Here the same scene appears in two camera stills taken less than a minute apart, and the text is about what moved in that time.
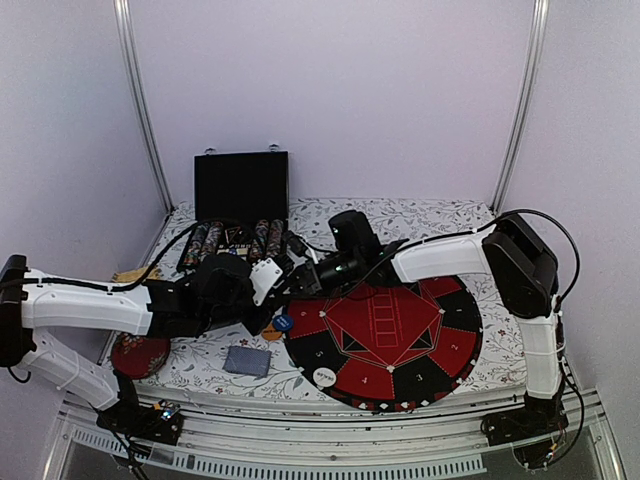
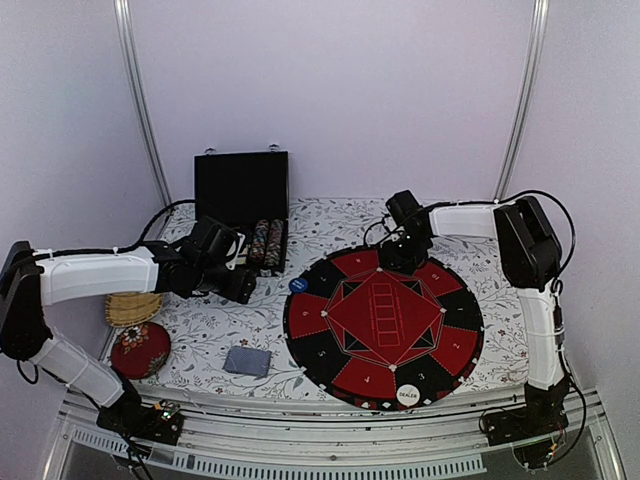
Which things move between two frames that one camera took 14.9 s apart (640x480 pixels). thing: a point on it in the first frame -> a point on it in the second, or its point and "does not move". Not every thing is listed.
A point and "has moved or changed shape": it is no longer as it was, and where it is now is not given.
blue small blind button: [283, 322] has moved or changed shape
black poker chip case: [241, 208] does not move
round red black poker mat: [395, 346] does not move
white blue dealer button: [324, 377] -> [408, 395]
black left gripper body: [222, 316] -> [210, 280]
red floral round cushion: [139, 356] does not move
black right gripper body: [323, 284] -> [410, 251]
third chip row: [259, 248] does not move
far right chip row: [275, 240] does not move
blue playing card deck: [247, 360] does not move
